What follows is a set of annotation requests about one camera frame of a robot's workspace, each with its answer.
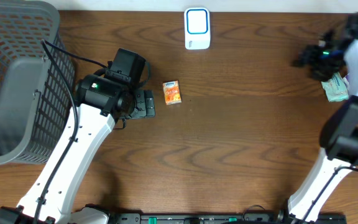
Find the grey plastic mesh basket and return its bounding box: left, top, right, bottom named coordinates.
left=0, top=1, right=75, bottom=165

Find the white barcode scanner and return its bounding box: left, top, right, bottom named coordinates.
left=183, top=7, right=211, bottom=50

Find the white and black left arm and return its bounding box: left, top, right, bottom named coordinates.
left=0, top=75, right=155, bottom=223

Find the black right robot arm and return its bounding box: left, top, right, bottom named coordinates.
left=277, top=12, right=358, bottom=223

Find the orange tissue pack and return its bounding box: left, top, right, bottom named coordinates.
left=163, top=80, right=181, bottom=105

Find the teal wet wipes pack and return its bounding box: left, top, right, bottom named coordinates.
left=321, top=73, right=349, bottom=102

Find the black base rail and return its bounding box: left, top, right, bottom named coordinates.
left=82, top=212, right=348, bottom=224

